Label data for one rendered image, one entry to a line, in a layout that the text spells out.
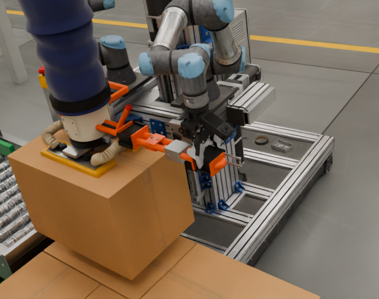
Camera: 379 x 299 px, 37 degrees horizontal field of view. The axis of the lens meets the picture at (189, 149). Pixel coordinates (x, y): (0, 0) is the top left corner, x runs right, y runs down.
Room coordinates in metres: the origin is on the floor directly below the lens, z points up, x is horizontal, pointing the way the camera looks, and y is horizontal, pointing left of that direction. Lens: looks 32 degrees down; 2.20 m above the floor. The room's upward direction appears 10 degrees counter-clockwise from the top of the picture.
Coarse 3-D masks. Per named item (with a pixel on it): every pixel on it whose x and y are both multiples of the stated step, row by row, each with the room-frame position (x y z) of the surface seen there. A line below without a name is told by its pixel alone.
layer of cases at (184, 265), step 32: (64, 256) 1.94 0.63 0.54; (160, 256) 1.83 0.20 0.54; (192, 256) 1.80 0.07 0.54; (224, 256) 1.77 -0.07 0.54; (0, 288) 1.81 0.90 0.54; (32, 288) 1.78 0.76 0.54; (64, 288) 1.74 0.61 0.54; (96, 288) 1.72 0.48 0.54; (128, 288) 1.68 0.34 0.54; (160, 288) 1.65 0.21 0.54; (192, 288) 1.62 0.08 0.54; (224, 288) 1.59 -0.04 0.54; (256, 288) 1.56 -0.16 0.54; (288, 288) 1.53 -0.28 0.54
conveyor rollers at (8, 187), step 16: (0, 160) 2.92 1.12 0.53; (0, 176) 2.72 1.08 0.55; (0, 192) 2.59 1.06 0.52; (16, 192) 2.56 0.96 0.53; (0, 208) 2.40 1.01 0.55; (16, 208) 2.37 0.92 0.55; (0, 224) 2.28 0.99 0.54; (16, 224) 2.24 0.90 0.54; (32, 224) 2.22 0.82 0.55; (0, 240) 2.16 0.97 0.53; (16, 240) 2.13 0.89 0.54
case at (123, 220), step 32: (32, 160) 1.93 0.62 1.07; (128, 160) 1.80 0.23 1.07; (160, 160) 1.78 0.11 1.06; (32, 192) 1.93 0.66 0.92; (64, 192) 1.77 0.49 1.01; (96, 192) 1.63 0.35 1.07; (128, 192) 1.65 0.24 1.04; (160, 192) 1.76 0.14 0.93; (64, 224) 1.82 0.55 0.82; (96, 224) 1.67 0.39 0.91; (128, 224) 1.62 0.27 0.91; (160, 224) 1.73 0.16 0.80; (96, 256) 1.71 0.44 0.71; (128, 256) 1.60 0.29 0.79
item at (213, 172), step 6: (210, 150) 1.54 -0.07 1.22; (216, 150) 1.53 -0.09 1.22; (204, 156) 1.51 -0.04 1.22; (210, 156) 1.50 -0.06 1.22; (216, 156) 1.49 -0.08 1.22; (222, 156) 1.50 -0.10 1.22; (192, 162) 1.51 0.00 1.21; (204, 162) 1.48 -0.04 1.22; (210, 162) 1.47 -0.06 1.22; (216, 162) 1.48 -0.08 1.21; (192, 168) 1.51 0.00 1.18; (198, 168) 1.51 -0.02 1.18; (204, 168) 1.49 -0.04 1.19; (210, 168) 1.46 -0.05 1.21; (210, 174) 1.47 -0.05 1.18
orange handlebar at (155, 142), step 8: (120, 88) 2.17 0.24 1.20; (128, 88) 2.16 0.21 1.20; (112, 96) 2.09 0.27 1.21; (120, 96) 2.11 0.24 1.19; (104, 120) 1.89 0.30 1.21; (96, 128) 1.86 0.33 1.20; (104, 128) 1.83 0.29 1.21; (144, 136) 1.74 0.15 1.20; (152, 136) 1.70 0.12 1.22; (160, 136) 1.69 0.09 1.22; (144, 144) 1.68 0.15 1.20; (152, 144) 1.65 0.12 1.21; (160, 144) 1.68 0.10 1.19; (224, 160) 1.49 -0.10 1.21; (216, 168) 1.47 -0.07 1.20
